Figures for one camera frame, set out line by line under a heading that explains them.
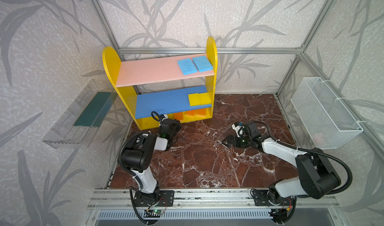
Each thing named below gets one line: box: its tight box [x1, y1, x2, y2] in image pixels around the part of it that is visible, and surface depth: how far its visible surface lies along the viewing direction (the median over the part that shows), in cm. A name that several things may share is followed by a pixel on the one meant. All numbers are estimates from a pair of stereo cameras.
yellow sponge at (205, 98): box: [198, 92, 212, 106], surface depth 98 cm
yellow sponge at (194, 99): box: [188, 93, 201, 107], surface depth 98 cm
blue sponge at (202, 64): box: [192, 56, 214, 73], surface depth 79 cm
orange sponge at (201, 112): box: [195, 108, 207, 117], surface depth 106 cm
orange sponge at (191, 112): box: [184, 109, 196, 116], surface depth 107 cm
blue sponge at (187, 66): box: [177, 58, 198, 76], surface depth 79 cm
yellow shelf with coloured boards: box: [102, 36, 218, 131], surface depth 82 cm
